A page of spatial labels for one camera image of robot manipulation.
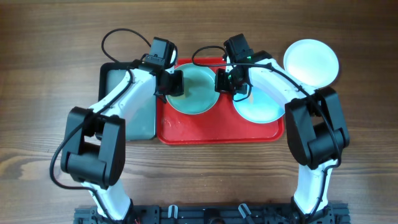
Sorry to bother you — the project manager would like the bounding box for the black water tray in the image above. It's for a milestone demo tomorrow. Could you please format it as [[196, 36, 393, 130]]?
[[98, 62, 156, 141]]

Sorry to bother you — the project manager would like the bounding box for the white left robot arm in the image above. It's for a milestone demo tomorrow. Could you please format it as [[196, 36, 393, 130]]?
[[54, 60, 184, 223]]

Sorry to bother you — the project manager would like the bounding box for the red plastic tray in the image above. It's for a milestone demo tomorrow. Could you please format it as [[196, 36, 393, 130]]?
[[156, 58, 284, 145]]

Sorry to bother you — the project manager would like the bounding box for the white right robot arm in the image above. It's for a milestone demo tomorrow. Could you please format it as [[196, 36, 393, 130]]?
[[215, 51, 349, 220]]

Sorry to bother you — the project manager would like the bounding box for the white plate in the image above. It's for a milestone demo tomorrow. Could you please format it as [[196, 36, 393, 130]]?
[[283, 39, 340, 88]]

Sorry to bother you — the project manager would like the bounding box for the light blue plate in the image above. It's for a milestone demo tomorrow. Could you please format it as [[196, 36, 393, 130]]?
[[233, 87, 285, 124]]

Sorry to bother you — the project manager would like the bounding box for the light green plate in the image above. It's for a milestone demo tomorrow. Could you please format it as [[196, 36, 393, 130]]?
[[167, 63, 220, 115]]

